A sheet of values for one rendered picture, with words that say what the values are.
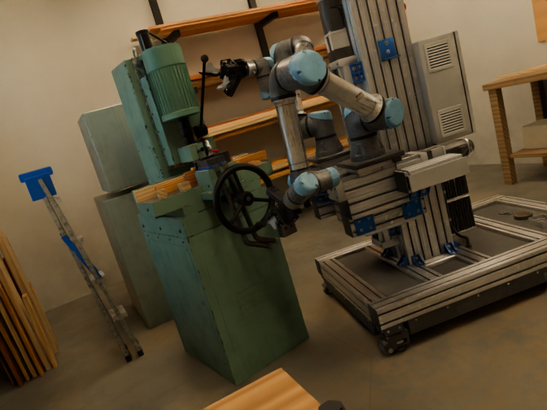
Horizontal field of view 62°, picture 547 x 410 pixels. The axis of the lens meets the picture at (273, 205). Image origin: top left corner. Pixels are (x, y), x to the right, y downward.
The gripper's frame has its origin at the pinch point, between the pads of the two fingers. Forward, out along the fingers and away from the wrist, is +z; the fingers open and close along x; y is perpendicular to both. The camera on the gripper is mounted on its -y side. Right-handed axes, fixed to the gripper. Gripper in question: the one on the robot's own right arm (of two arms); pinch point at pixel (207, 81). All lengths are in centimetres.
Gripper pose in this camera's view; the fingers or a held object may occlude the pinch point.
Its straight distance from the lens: 210.1
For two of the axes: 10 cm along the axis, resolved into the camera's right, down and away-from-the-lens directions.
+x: 6.0, 6.3, -4.9
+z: -7.8, 3.4, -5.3
